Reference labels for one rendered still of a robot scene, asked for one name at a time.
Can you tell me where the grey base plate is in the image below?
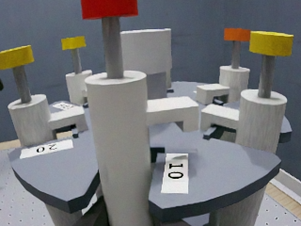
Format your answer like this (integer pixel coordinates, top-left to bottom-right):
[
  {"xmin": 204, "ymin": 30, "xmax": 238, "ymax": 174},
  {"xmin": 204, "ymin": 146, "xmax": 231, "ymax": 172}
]
[{"xmin": 0, "ymin": 146, "xmax": 301, "ymax": 226}]

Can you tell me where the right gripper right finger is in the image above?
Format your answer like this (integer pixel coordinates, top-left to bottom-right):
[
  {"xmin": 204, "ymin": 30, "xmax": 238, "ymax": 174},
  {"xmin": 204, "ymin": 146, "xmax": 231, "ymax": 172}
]
[{"xmin": 153, "ymin": 216, "xmax": 191, "ymax": 226}]

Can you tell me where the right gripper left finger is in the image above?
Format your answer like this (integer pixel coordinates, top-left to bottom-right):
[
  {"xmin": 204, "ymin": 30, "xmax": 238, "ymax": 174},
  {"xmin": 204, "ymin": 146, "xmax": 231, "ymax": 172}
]
[{"xmin": 72, "ymin": 195, "xmax": 109, "ymax": 226}]

